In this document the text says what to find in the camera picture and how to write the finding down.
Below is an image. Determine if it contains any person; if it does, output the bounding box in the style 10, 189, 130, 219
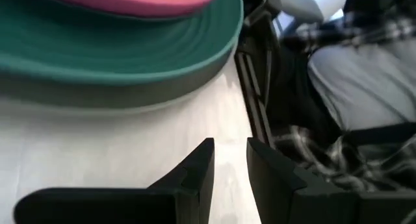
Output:
272, 0, 416, 194

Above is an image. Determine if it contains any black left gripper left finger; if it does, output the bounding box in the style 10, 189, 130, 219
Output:
13, 137, 216, 224

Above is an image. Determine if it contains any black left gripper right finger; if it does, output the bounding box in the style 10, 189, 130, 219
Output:
246, 137, 416, 224

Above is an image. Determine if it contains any green plastic plate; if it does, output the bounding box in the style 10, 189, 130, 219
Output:
0, 0, 245, 87

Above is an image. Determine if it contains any black table edge frame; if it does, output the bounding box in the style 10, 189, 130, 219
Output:
233, 0, 284, 149

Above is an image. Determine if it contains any pink plastic plate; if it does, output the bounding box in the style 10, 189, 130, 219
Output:
40, 0, 225, 19

